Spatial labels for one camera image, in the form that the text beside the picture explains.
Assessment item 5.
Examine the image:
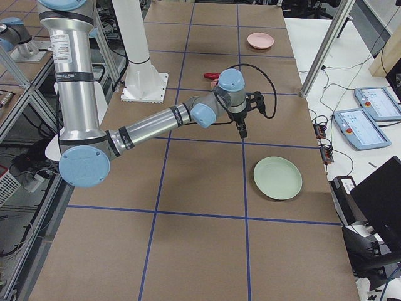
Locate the teach pendant tablet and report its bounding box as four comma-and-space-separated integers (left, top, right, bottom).
354, 87, 400, 122
333, 108, 392, 151

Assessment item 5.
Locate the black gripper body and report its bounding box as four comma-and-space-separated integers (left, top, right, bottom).
228, 91, 264, 125

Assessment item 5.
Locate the aluminium frame post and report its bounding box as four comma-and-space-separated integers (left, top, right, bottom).
299, 0, 355, 98

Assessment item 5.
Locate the pink plate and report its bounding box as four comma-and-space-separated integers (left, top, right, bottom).
247, 32, 274, 50

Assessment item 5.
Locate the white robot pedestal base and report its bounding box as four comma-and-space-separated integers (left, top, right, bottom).
112, 0, 169, 103

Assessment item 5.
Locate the green plate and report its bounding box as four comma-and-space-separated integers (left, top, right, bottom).
253, 156, 303, 201

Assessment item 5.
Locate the white chair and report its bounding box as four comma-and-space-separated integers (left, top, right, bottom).
45, 82, 108, 161

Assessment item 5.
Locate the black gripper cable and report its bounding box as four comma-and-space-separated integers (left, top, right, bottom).
226, 63, 278, 126

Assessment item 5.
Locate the far teach pendant tablet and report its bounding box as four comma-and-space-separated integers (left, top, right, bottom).
354, 87, 400, 122

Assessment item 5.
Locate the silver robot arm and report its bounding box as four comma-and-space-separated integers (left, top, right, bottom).
38, 1, 266, 187

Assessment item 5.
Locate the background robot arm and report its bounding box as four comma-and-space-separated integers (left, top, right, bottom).
1, 17, 47, 63

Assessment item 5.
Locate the black laptop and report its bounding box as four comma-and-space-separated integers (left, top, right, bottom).
351, 156, 400, 244

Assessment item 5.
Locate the red chili pepper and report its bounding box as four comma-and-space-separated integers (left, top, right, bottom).
203, 73, 220, 80

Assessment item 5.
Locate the near teach pendant tablet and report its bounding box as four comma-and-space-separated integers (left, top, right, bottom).
333, 108, 392, 151

